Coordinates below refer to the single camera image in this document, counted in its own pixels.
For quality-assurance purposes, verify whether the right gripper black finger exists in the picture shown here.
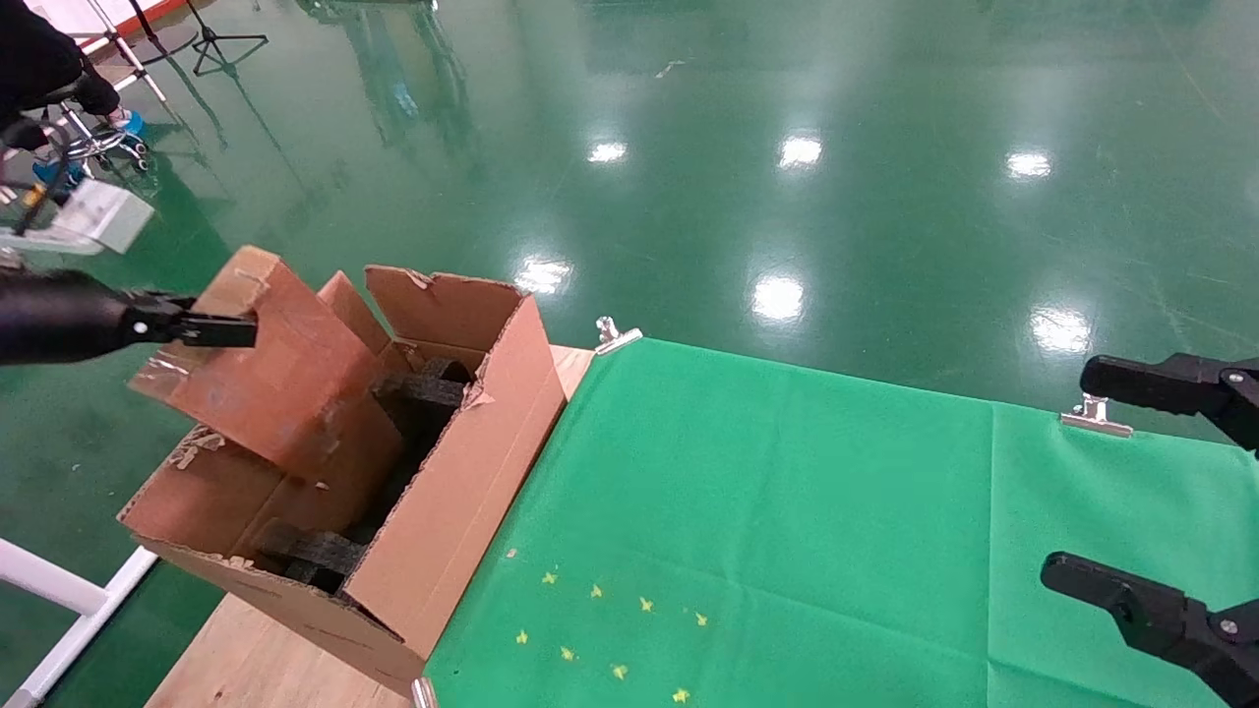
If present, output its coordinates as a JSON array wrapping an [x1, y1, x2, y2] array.
[[1041, 553, 1259, 708], [1079, 352, 1259, 458]]

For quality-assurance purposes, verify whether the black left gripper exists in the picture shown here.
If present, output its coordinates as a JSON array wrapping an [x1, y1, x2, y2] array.
[[0, 270, 259, 367]]

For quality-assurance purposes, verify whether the large open cardboard carton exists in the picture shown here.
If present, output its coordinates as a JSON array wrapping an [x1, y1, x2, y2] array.
[[118, 265, 571, 696]]

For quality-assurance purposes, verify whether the chrome wheeled stool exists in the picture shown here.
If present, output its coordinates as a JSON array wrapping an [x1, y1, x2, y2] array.
[[34, 84, 149, 180]]

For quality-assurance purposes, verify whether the black tripod stand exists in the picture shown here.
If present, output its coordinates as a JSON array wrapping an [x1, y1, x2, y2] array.
[[182, 0, 269, 78]]

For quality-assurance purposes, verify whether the white metal rack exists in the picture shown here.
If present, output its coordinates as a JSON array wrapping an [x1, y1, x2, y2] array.
[[0, 539, 158, 708]]

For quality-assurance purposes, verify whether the green table cloth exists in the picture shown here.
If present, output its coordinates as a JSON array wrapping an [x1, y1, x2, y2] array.
[[423, 337, 1259, 708]]

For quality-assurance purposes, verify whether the seated person in black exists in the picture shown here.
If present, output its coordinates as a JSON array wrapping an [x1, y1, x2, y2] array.
[[0, 0, 150, 190]]

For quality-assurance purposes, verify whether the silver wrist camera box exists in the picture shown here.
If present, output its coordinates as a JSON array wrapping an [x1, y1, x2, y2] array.
[[0, 177, 155, 257]]

